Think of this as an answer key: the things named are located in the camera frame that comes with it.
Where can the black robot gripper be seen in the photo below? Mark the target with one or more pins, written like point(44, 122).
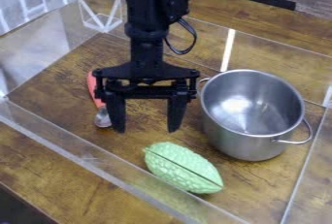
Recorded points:
point(144, 78)

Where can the green bitter gourd toy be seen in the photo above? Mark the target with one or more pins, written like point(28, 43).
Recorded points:
point(183, 168)

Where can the silver metal pot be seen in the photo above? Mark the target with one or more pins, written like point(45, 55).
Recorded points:
point(251, 110)

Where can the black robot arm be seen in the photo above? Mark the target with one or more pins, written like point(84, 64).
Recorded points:
point(152, 16)

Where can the orange handled metal scoop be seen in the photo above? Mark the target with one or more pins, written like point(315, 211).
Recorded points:
point(101, 120)

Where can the clear acrylic triangular bracket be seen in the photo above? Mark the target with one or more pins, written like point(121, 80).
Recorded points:
point(97, 21)

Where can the clear acrylic enclosure walls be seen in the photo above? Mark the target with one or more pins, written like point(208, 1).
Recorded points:
point(83, 173)

